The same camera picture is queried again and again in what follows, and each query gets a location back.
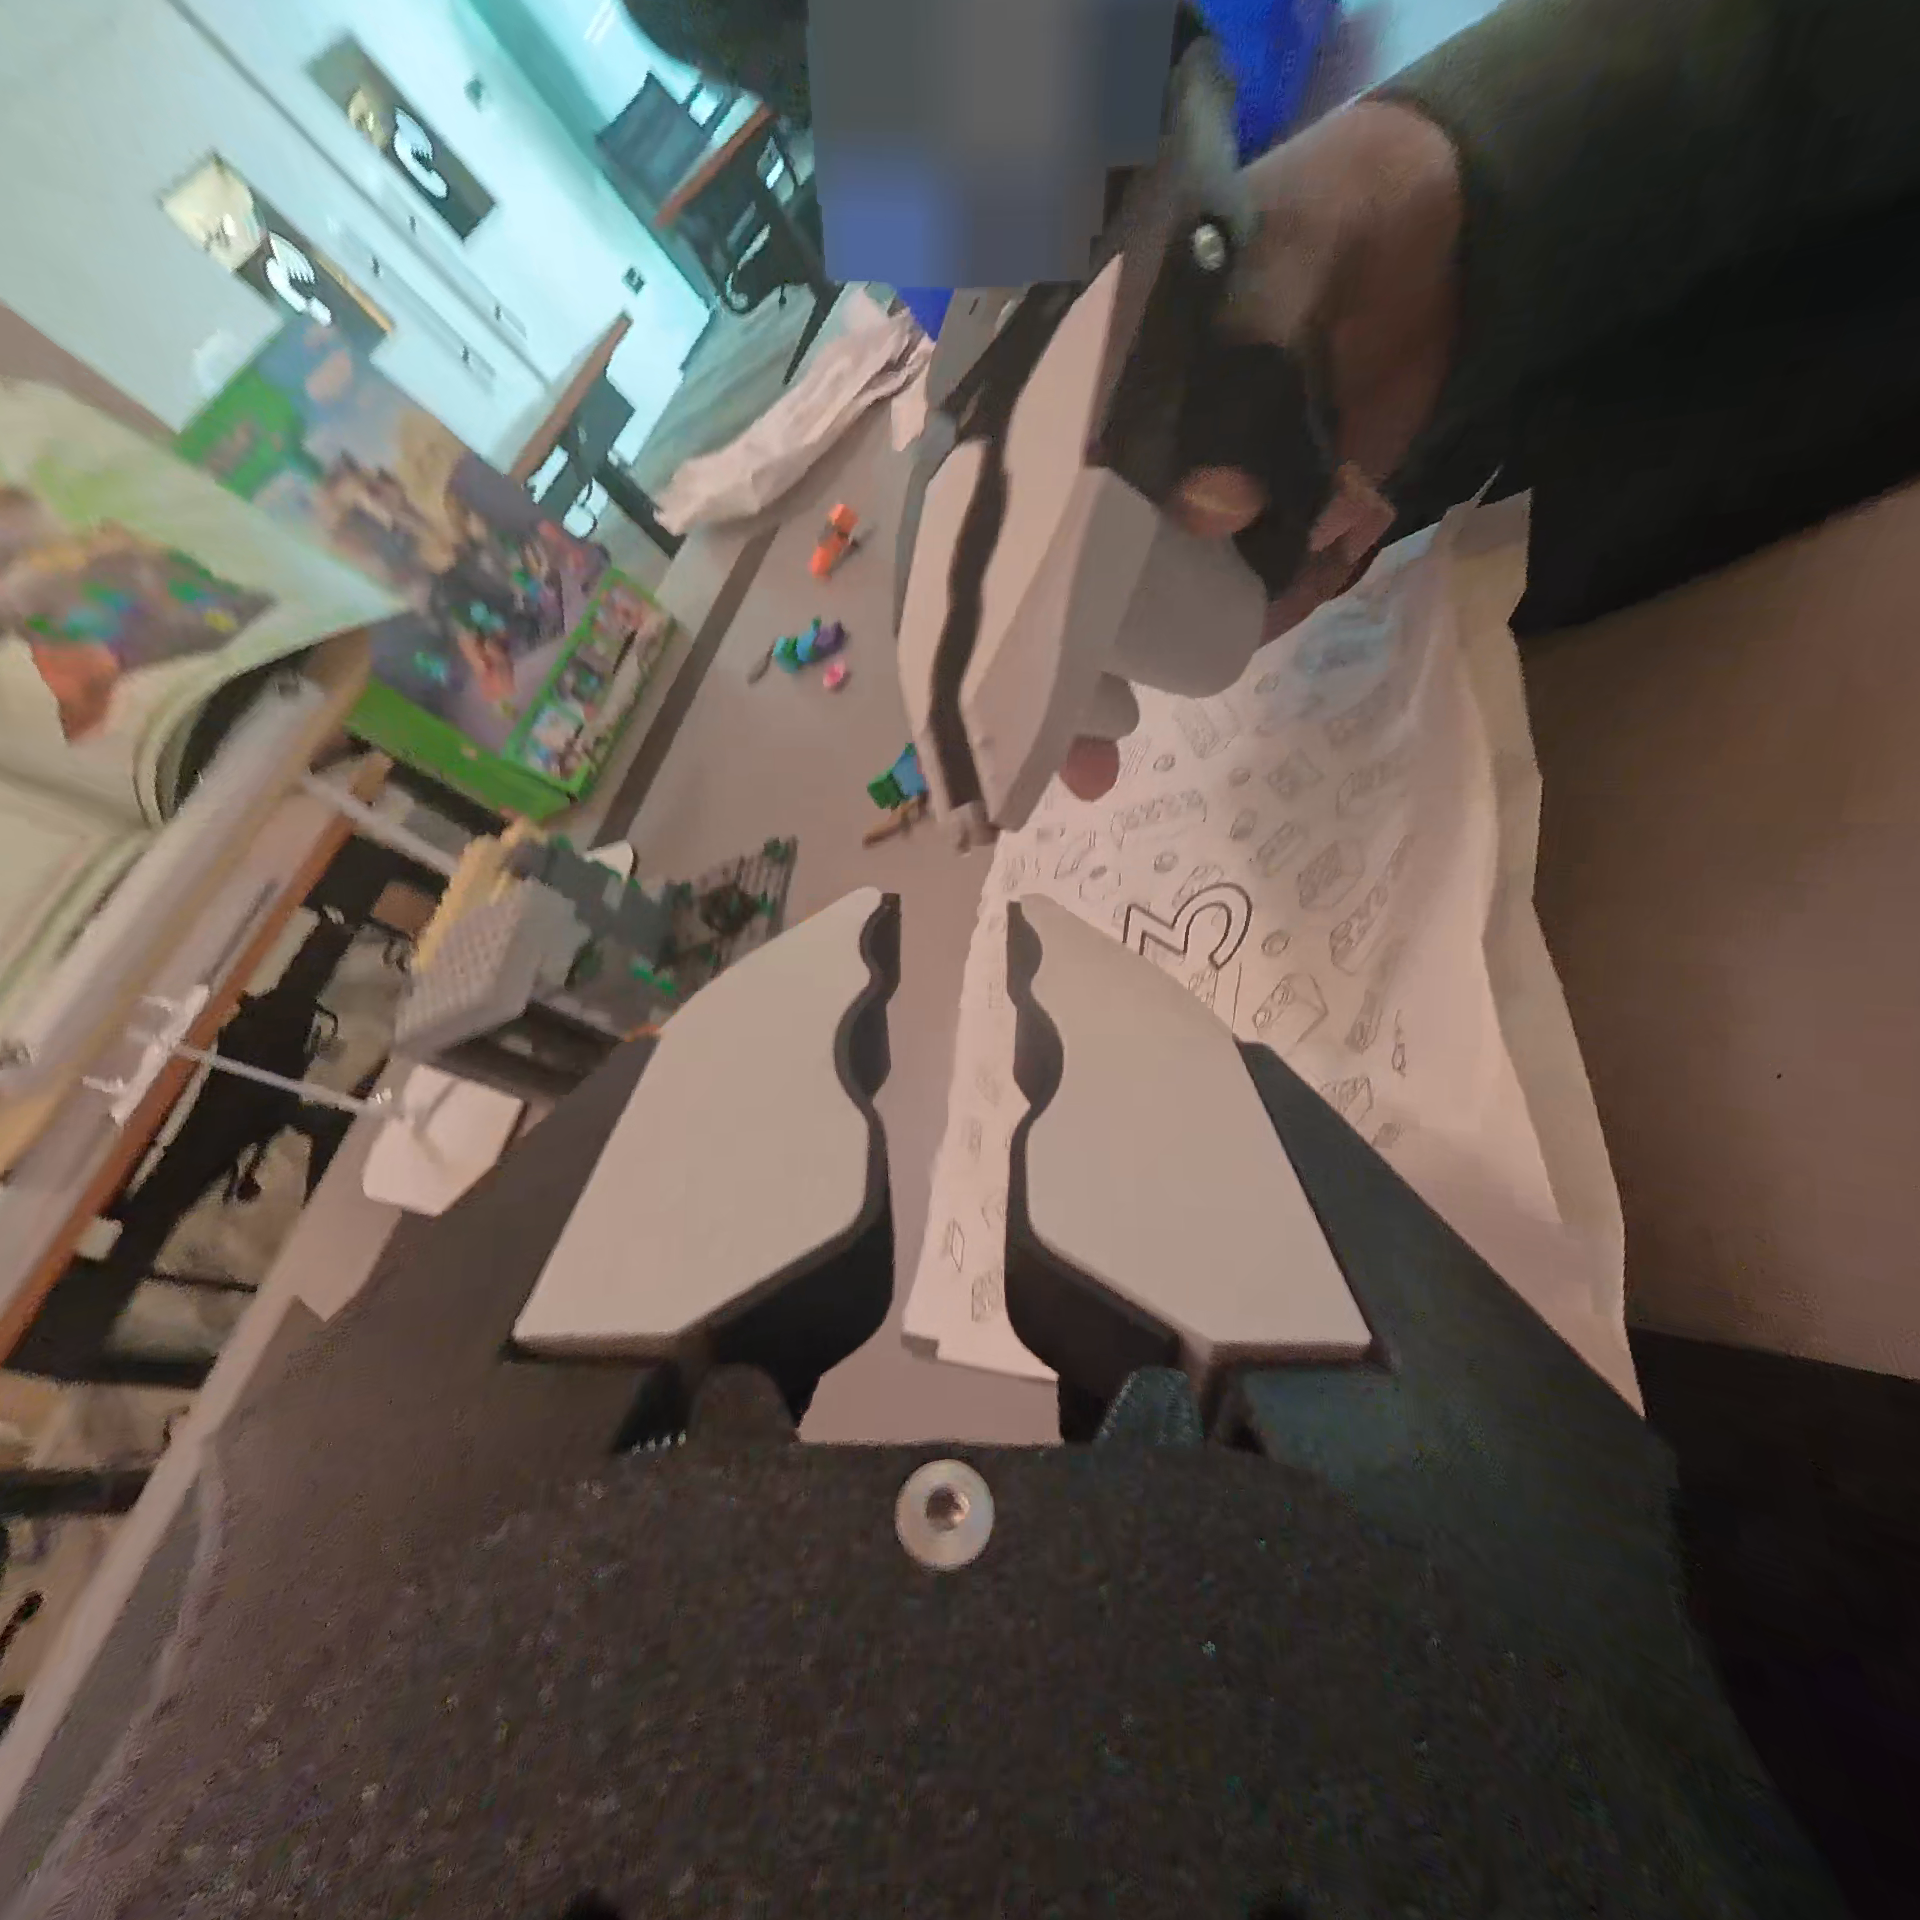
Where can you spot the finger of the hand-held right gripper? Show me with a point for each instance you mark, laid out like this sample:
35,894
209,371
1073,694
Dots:
1051,600
932,628

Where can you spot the orange block toy creature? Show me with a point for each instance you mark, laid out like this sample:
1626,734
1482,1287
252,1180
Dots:
838,540

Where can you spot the grey desk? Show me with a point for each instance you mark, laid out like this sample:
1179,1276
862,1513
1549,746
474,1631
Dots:
780,721

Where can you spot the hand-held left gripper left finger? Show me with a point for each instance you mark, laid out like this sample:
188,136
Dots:
705,1184

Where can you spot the large white printed paper bag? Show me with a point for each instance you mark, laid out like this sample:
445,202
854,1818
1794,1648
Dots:
1349,840

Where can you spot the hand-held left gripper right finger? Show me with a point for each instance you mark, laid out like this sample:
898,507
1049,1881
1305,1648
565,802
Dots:
1186,1184

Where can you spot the pile of white paper bags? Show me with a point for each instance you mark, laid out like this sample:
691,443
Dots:
780,434

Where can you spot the grey toy brick building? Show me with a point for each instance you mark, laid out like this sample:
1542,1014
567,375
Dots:
571,931

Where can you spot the person's right forearm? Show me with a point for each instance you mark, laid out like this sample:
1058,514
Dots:
1651,224

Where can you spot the wooden side table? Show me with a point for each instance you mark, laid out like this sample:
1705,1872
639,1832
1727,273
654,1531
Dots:
182,1035

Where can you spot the zombie toy figure teal helmet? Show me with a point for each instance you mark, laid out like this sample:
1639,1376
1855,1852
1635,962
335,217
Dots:
810,644

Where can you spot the black white wall sign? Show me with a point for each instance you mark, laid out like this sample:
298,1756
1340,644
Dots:
405,136
277,248

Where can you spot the wooden table black legs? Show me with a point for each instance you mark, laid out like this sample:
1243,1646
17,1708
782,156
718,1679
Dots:
579,404
721,164

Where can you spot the zombie toy figure gold sword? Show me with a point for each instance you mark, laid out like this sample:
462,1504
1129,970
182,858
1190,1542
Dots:
902,786

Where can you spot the green toy box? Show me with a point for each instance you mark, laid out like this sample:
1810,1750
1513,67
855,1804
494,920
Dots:
452,570

